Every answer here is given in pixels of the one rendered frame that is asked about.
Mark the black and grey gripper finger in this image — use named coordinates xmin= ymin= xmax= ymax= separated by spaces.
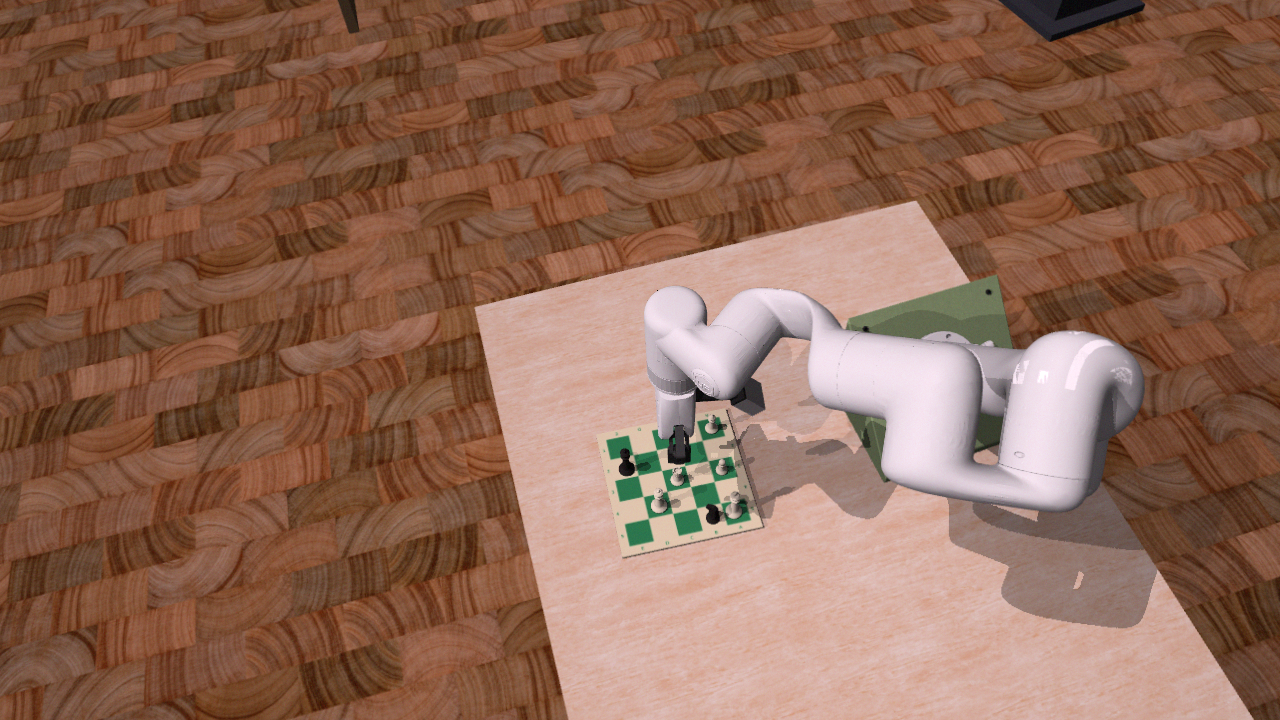
xmin=667 ymin=425 xmax=691 ymax=465

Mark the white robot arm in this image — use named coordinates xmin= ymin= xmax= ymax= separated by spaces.
xmin=644 ymin=286 xmax=1146 ymax=512

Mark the green and cream chessboard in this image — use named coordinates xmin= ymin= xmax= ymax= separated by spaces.
xmin=596 ymin=407 xmax=763 ymax=559

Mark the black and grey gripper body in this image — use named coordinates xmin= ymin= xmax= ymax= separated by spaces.
xmin=648 ymin=375 xmax=698 ymax=439

